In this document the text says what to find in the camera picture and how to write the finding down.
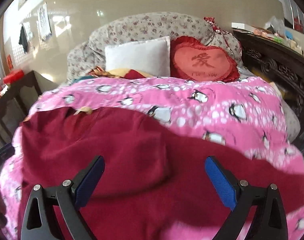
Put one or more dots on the white pillow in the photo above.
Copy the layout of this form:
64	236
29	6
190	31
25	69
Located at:
151	56

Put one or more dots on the dark wooden headboard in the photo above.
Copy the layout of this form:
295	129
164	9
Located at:
278	63

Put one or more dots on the dark wooden side table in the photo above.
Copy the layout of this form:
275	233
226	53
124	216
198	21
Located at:
13	93

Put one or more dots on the red box on table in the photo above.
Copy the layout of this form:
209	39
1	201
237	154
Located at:
13	76

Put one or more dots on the floral grey quilt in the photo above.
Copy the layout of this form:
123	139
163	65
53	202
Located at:
86	56

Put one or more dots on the red patterned bag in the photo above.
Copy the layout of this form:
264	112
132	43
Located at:
216	28

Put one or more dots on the yellow red folded cloth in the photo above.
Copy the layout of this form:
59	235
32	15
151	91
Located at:
120	73

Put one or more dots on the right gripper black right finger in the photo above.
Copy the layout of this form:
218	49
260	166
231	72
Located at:
269	221

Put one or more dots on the dark red garment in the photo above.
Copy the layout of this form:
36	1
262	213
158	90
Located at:
154	185

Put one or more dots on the red heart cushion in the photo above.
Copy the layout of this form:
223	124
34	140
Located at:
192	60

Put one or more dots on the white wall poster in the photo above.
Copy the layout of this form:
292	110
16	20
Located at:
43	22

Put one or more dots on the dark cloth hanging on wall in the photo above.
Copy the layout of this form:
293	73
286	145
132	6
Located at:
23	41

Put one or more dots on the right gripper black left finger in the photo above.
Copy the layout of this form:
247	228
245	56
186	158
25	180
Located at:
40	221

